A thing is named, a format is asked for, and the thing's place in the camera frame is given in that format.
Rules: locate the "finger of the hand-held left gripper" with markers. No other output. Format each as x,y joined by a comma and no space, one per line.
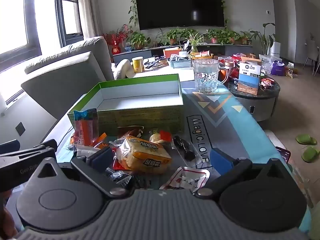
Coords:
10,146
32,152

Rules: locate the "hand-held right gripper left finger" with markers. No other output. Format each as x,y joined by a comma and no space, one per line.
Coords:
101,158

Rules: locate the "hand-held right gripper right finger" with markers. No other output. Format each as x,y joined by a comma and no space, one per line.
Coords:
221,161

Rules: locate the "clear packet with orange snack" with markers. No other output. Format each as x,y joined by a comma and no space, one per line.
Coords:
101,140

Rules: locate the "orange sausage packet blue ends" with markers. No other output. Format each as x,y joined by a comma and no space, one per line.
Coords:
85,127

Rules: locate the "white red-print snack packet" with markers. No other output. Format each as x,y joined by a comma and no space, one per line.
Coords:
186,178

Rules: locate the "yellow bread packet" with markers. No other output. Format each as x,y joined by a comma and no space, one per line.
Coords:
143,156

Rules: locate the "green cardboard box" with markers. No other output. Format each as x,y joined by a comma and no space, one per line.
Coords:
140,120

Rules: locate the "small black candy packet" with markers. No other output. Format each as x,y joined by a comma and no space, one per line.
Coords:
117,177

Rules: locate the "brown roasted meat packet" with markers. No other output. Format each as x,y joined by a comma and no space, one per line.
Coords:
130,133

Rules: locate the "clear packet of dark dates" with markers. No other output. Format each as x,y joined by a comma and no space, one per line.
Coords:
185,147

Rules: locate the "clear packet with pale snack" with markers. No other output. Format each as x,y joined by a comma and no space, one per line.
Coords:
160,138

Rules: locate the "dark red packet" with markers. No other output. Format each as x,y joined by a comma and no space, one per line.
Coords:
283,154

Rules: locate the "dark round side table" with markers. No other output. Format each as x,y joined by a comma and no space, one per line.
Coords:
260,105

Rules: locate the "grey armchair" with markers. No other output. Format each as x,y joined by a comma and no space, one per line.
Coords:
67,80

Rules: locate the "green slipper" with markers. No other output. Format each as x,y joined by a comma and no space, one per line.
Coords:
310,154
306,139

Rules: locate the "blue and white carton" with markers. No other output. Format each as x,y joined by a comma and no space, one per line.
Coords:
249,77

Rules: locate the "pile of assorted small boxes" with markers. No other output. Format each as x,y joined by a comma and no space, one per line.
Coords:
232,65

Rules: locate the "yellow can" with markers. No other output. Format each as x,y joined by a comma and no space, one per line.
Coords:
138,65

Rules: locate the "round white table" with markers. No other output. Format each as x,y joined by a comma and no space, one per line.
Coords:
160,71

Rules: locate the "woven basket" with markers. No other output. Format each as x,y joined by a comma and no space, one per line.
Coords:
202,56

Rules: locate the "blue plastic tray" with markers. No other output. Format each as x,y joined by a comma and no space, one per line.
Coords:
178,62

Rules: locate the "purple bag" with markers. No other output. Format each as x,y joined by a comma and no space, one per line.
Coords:
277,68

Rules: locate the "grey television cabinet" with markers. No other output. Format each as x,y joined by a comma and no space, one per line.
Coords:
140,53

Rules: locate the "orange red box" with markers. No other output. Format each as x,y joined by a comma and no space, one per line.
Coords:
171,52

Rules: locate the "spider plant in glass vase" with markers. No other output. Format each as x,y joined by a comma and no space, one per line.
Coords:
193,42

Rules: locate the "white cylinder planter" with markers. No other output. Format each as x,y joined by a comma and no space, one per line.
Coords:
276,51

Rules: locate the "red flower arrangement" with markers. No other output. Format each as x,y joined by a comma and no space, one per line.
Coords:
116,36

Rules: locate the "row of green potted plants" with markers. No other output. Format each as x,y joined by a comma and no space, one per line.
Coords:
138,38

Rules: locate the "tall leafy floor plant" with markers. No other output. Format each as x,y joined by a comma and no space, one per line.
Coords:
265,37

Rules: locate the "grey dining chair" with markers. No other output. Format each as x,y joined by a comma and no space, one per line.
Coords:
312,55

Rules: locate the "dark framed window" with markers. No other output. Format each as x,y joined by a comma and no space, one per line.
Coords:
62,12

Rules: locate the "beige curtain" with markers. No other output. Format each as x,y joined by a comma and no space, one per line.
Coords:
90,7

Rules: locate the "black wall socket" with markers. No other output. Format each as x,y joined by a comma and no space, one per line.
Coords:
20,129

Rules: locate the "wall television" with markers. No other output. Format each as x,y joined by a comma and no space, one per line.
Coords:
178,5

